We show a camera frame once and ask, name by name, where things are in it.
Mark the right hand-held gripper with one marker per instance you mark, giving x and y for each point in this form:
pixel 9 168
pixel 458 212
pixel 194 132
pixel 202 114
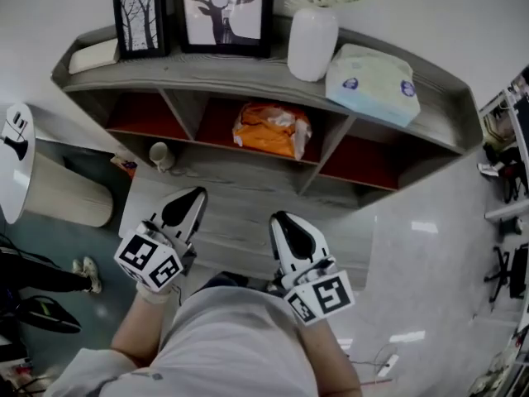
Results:
pixel 326 296

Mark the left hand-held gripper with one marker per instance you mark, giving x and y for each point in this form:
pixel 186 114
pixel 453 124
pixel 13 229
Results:
pixel 144 259

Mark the grey wooden shelf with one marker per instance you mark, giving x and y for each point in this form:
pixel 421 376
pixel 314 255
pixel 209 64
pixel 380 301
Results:
pixel 248 81

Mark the pale green tissues pack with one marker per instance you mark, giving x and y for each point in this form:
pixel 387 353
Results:
pixel 372 85

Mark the person's right forearm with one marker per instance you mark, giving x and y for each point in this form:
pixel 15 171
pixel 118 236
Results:
pixel 326 358

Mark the person's left forearm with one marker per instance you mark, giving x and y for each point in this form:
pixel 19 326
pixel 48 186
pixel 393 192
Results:
pixel 140 329

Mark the person's dark trousers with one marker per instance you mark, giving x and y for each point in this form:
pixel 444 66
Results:
pixel 225 279

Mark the white mug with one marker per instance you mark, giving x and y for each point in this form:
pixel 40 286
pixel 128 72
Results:
pixel 160 155

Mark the small orange box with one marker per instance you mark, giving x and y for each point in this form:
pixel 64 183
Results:
pixel 126 164

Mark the orange plastic packet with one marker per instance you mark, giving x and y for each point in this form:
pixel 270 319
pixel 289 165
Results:
pixel 268 132

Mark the person's grey shirt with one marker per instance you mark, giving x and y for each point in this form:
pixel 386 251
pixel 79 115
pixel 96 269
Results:
pixel 231 345

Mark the white power strip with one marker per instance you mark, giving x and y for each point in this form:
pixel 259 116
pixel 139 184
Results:
pixel 389 364

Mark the black bag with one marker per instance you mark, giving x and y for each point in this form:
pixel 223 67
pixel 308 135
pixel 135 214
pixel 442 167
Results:
pixel 49 317

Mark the round white side table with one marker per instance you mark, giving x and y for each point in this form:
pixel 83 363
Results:
pixel 12 180

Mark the white flat box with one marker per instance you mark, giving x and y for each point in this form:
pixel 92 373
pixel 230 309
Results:
pixel 93 57

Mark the white ceramic vase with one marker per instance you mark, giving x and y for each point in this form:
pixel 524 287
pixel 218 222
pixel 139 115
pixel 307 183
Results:
pixel 312 44

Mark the black framed deer picture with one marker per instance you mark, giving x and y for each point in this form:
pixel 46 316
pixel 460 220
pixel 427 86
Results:
pixel 225 15

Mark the black framed tree picture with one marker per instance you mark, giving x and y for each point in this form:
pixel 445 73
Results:
pixel 139 19

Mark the black office chair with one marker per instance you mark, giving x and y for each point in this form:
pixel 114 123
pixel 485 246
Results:
pixel 512 271

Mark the white office desk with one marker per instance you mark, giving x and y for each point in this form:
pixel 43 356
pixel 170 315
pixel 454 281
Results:
pixel 510 139

